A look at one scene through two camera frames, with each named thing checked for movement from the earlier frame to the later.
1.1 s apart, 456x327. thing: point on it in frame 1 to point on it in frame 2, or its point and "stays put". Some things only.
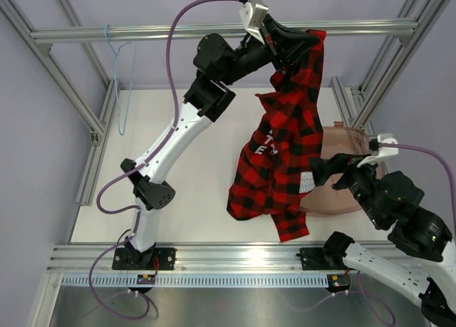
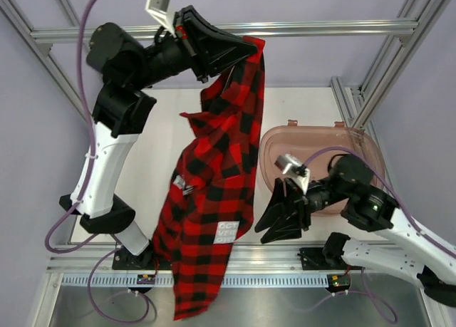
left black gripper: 282,43 to 222,48
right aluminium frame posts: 357,105 stays put
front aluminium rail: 85,259 stays put
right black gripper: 322,167 to 280,203
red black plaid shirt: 274,176 to 209,202
